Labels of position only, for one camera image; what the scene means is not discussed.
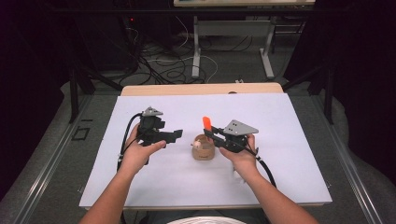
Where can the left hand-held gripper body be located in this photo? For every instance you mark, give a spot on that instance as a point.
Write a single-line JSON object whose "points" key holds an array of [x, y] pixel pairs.
{"points": [[147, 130]]}

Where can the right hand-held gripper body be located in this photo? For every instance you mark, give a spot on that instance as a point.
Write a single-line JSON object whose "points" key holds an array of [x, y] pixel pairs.
{"points": [[236, 140]]}

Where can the orange highlighter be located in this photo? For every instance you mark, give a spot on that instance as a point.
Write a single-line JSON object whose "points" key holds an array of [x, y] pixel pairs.
{"points": [[207, 123]]}

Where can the brown round pen holder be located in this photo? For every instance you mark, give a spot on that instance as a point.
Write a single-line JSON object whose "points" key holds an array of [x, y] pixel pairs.
{"points": [[204, 154]]}

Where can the person's right hand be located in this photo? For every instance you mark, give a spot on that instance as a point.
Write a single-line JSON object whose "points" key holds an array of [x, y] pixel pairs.
{"points": [[244, 163]]}

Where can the person's left hand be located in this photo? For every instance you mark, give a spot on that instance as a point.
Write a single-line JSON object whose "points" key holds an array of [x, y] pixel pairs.
{"points": [[135, 157]]}

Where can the small white figurine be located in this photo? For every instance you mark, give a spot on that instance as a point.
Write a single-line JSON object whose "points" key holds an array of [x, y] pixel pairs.
{"points": [[196, 144]]}

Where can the white table mat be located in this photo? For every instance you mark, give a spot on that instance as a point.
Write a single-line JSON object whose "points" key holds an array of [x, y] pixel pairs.
{"points": [[186, 183]]}

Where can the black metal stand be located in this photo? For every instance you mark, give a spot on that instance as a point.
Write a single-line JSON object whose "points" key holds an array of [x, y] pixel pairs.
{"points": [[74, 93], [328, 93]]}

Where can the person's white shirt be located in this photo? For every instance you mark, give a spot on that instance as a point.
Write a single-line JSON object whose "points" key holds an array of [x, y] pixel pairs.
{"points": [[204, 221]]}

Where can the dark equipment case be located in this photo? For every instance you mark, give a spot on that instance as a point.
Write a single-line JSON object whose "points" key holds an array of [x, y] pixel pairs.
{"points": [[106, 40]]}

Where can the white desk with metal legs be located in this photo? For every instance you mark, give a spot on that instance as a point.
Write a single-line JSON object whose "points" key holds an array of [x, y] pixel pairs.
{"points": [[232, 28]]}

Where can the metal floor rail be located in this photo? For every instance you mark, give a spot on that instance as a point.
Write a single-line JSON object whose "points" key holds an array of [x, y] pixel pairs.
{"points": [[348, 168], [46, 168]]}

